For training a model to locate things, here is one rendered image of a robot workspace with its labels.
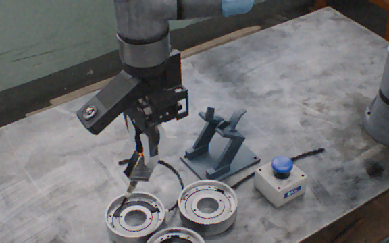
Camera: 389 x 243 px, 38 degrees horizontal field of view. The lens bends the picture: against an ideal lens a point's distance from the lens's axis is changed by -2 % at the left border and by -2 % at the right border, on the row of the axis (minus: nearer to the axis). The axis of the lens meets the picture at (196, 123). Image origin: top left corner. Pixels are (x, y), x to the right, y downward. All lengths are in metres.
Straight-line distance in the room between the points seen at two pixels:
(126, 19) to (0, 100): 1.93
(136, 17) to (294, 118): 0.59
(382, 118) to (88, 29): 1.72
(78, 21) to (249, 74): 1.37
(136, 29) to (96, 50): 1.95
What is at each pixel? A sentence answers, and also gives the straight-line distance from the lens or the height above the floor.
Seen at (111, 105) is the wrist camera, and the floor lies 1.08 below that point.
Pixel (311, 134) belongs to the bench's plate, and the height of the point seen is 0.80.
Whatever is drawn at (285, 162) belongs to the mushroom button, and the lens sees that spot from 1.05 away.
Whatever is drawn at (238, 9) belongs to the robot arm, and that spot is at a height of 1.21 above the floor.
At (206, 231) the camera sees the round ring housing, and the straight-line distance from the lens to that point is 1.00.
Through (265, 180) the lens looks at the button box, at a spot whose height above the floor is 0.84.
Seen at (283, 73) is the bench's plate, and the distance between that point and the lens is 1.40.
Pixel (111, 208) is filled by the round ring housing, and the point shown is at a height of 0.83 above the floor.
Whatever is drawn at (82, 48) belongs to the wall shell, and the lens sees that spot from 2.69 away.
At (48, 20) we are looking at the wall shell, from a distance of 2.56.
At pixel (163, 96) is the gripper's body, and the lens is 0.87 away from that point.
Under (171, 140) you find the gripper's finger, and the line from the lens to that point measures 0.93.
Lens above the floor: 1.59
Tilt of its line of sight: 40 degrees down
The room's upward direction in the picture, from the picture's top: 1 degrees counter-clockwise
